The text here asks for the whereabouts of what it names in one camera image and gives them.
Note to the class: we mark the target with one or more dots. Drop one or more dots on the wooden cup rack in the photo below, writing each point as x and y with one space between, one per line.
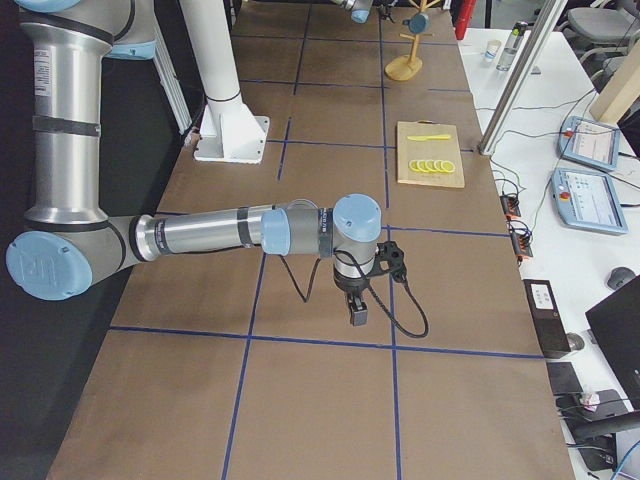
406 67

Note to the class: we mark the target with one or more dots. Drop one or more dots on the teach pendant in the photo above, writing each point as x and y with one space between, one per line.
587 200
589 143

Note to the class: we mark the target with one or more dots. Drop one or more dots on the black power strip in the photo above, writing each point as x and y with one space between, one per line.
520 234

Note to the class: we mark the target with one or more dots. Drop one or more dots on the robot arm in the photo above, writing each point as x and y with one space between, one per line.
139 150
359 9

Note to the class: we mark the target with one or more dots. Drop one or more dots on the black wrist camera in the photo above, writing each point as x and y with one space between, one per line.
389 260

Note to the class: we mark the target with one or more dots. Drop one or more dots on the dark teal mug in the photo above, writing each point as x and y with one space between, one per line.
418 23

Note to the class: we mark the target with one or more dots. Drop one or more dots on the bamboo cutting board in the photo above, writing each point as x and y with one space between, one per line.
430 150

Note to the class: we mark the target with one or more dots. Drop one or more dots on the paper cup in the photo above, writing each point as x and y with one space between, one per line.
492 50

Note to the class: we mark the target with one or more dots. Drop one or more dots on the aluminium frame post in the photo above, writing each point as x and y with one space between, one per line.
543 27

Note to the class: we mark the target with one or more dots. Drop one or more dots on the black laptop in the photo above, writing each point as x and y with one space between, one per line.
614 323

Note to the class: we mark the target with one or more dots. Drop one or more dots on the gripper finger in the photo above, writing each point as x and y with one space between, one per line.
362 311
353 307

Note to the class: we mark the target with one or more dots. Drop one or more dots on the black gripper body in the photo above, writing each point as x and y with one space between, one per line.
350 285

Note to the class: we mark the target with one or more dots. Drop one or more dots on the teach pendant near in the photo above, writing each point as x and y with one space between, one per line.
587 200

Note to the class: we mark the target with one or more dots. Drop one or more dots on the yellow plastic knife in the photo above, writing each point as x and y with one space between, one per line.
424 138

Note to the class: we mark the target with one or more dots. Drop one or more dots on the grey computer mouse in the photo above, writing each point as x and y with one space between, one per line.
619 277

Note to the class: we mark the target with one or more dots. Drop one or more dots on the teach pendant far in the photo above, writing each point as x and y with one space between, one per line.
589 143

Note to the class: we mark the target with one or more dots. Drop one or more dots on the black box with label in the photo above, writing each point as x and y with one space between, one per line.
546 319

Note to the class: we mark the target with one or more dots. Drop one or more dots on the water bottle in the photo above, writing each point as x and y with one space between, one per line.
512 45

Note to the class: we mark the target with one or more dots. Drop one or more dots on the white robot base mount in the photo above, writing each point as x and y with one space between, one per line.
229 131

